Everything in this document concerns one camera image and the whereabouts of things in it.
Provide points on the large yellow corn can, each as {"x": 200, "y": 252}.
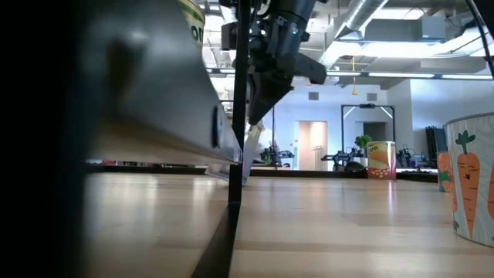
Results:
{"x": 195, "y": 23}

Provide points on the pink teal box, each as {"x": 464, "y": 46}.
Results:
{"x": 251, "y": 150}

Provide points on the orange slice print box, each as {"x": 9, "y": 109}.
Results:
{"x": 444, "y": 173}

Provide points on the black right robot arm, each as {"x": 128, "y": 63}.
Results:
{"x": 295, "y": 7}

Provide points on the black table edge rail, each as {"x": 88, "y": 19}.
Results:
{"x": 328, "y": 174}

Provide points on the green potted plant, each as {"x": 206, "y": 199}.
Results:
{"x": 363, "y": 142}

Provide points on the white carrot print can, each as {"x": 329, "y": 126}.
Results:
{"x": 472, "y": 193}

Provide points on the pale pink door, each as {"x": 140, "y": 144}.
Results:
{"x": 313, "y": 143}

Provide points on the black standing panels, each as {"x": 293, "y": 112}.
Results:
{"x": 434, "y": 143}

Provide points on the silver round air duct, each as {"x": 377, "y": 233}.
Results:
{"x": 359, "y": 15}

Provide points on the black metal wooden shelf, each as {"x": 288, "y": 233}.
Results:
{"x": 239, "y": 96}

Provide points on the grey wall vent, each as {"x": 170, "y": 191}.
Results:
{"x": 371, "y": 97}
{"x": 313, "y": 96}

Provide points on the small yellow corn can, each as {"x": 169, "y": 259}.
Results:
{"x": 382, "y": 162}

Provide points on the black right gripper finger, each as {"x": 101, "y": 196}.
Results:
{"x": 312, "y": 71}
{"x": 266, "y": 96}

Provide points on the ceiling light strip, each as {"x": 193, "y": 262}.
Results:
{"x": 401, "y": 75}
{"x": 343, "y": 73}
{"x": 467, "y": 76}
{"x": 225, "y": 71}

